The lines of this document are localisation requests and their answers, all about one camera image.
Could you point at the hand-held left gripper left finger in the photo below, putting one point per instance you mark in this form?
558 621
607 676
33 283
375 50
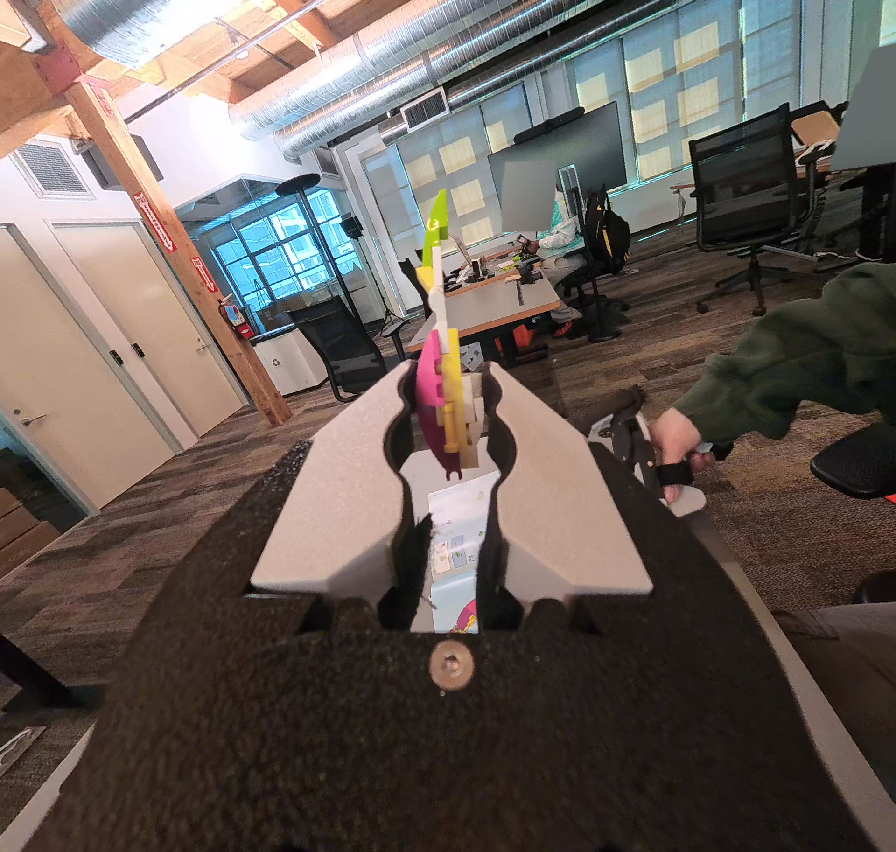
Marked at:
336 509

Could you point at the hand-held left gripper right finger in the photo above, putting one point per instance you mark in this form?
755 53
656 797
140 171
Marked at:
567 509

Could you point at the pink yellow lego bird model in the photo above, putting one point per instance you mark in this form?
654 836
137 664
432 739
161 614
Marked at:
430 390

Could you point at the lime yellow lego feather piece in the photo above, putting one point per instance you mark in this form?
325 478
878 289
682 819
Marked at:
435 229

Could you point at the person's right forearm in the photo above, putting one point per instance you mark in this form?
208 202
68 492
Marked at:
805 355

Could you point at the lego instruction booklet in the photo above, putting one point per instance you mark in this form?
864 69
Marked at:
455 509

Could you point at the person's right hand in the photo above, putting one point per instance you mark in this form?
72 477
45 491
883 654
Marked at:
675 435

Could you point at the white recycling bin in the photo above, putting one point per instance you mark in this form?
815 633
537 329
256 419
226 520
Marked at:
290 361

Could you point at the black mesh office chair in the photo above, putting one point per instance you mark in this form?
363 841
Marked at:
745 180
336 348

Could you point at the grey work table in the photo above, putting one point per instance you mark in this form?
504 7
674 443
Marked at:
504 295

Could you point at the black yellow backpack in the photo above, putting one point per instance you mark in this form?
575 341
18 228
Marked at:
605 229

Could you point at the red fire extinguisher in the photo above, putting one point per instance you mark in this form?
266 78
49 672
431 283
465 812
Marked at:
241 316

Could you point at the black chair seat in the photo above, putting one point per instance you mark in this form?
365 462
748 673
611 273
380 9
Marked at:
857 463

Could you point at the beige door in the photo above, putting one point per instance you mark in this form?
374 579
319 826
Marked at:
70 376
147 320

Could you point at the black speaker on tripod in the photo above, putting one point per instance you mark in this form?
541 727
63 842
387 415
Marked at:
352 225

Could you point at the person's leg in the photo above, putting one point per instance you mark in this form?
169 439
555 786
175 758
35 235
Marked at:
840 649

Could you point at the black video bar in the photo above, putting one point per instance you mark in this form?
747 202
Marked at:
549 124

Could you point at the stacked cardboard boxes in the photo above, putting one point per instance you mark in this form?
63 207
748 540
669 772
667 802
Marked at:
21 523

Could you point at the black floor lamp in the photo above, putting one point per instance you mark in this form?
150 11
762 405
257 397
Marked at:
299 182

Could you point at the black desk leg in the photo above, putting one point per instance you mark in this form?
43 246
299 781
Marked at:
28 670

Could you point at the wooden back chair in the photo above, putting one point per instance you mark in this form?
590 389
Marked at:
815 127

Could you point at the large wall display screen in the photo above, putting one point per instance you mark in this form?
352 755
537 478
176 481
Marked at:
588 145

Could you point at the wooden support post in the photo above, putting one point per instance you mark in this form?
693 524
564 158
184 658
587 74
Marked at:
175 236

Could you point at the white duct vent grille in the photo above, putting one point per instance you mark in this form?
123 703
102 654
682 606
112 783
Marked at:
425 109

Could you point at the long silver air duct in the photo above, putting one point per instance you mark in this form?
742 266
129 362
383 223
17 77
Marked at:
490 47

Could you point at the white wall vent grille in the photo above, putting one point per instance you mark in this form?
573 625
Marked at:
52 168

